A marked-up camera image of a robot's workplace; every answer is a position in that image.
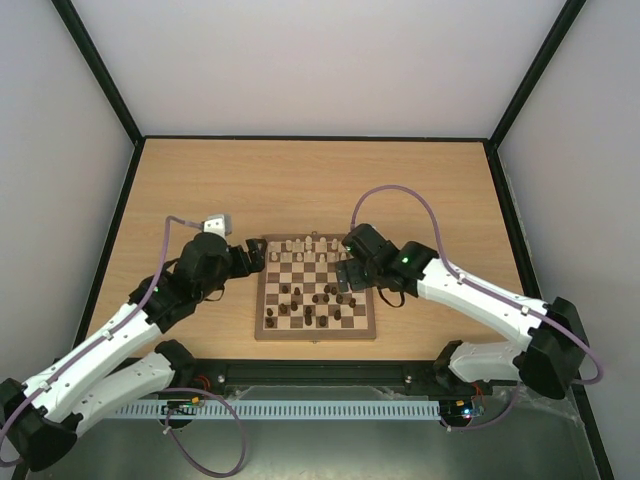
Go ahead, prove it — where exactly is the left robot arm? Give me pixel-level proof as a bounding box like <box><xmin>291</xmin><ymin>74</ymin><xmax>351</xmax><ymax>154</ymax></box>
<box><xmin>1</xmin><ymin>233</ymin><xmax>267</xmax><ymax>471</ymax></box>

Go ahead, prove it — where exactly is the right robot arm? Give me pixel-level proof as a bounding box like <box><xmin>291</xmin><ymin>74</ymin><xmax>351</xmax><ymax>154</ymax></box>
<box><xmin>336</xmin><ymin>224</ymin><xmax>587</xmax><ymax>400</ymax></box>

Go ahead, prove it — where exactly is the wooden chess board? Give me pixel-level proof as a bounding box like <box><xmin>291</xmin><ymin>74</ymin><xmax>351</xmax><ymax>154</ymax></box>
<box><xmin>254</xmin><ymin>233</ymin><xmax>377</xmax><ymax>342</ymax></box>

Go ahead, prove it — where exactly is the black king piece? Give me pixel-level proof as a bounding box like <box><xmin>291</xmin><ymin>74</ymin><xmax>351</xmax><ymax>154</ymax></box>
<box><xmin>304</xmin><ymin>306</ymin><xmax>314</xmax><ymax>326</ymax></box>

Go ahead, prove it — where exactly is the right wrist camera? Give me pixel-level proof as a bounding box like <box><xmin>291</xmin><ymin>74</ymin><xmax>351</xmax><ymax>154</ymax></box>
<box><xmin>341</xmin><ymin>223</ymin><xmax>397</xmax><ymax>262</ymax></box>

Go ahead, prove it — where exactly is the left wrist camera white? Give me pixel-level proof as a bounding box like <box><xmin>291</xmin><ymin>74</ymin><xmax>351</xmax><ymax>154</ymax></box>
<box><xmin>202</xmin><ymin>213</ymin><xmax>233</xmax><ymax>237</ymax></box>

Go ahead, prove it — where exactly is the black aluminium frame rail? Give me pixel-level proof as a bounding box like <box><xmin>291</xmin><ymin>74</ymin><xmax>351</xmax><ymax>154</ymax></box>
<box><xmin>47</xmin><ymin>357</ymin><xmax>581</xmax><ymax>396</ymax></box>

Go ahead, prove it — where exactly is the light blue cable duct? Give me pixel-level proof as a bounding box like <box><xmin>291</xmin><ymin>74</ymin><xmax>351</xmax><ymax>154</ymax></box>
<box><xmin>107</xmin><ymin>400</ymin><xmax>441</xmax><ymax>421</ymax></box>

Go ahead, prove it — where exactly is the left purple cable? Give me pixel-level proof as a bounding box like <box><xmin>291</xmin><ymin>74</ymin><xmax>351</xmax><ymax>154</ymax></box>
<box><xmin>0</xmin><ymin>215</ymin><xmax>246</xmax><ymax>475</ymax></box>

